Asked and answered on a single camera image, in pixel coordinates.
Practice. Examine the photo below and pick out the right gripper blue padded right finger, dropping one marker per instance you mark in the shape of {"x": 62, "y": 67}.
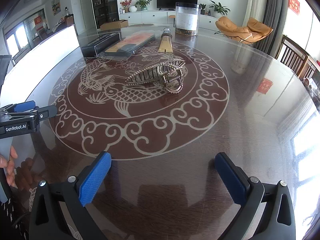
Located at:
{"x": 278, "y": 219}

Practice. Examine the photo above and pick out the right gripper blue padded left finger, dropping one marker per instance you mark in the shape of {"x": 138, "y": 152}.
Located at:
{"x": 47, "y": 220}

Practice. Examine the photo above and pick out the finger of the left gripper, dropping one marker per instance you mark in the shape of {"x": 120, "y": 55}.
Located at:
{"x": 24, "y": 107}
{"x": 43, "y": 113}

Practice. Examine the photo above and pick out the gold tube with silver cap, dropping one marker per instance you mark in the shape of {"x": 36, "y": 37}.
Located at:
{"x": 165, "y": 45}

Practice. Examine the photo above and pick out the black patterned sleeve forearm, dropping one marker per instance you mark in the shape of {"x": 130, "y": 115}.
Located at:
{"x": 14, "y": 220}

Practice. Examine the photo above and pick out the person's left hand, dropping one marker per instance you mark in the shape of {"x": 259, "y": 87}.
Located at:
{"x": 9, "y": 166}

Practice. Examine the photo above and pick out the white cardboard storage box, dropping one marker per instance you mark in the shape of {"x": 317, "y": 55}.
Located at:
{"x": 36, "y": 64}

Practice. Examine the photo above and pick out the black box on table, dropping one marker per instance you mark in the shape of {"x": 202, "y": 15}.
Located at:
{"x": 93, "y": 48}

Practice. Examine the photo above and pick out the packaged orange comb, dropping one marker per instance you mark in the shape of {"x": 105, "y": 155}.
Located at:
{"x": 127, "y": 46}

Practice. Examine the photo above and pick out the brown cardboard box on floor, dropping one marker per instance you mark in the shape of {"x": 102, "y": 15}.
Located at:
{"x": 114, "y": 25}

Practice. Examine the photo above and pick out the gold pearl claw hair clip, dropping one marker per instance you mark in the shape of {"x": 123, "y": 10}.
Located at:
{"x": 168, "y": 74}

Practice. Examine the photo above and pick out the dark display cabinet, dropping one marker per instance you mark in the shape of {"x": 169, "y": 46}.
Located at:
{"x": 105, "y": 11}

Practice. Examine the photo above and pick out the red flower vase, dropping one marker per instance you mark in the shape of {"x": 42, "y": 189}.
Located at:
{"x": 125, "y": 4}

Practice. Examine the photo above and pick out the green potted plant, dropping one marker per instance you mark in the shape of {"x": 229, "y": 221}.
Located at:
{"x": 143, "y": 4}

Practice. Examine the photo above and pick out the wooden dining chair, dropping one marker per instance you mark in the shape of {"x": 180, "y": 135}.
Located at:
{"x": 297, "y": 59}

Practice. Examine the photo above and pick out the clear cylindrical container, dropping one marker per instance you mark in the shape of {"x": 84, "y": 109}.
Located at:
{"x": 187, "y": 19}

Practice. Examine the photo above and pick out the white tv cabinet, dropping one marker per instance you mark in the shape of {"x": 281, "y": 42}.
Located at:
{"x": 164, "y": 17}

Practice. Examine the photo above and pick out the orange lounge chair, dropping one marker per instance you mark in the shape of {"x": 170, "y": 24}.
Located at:
{"x": 253, "y": 32}

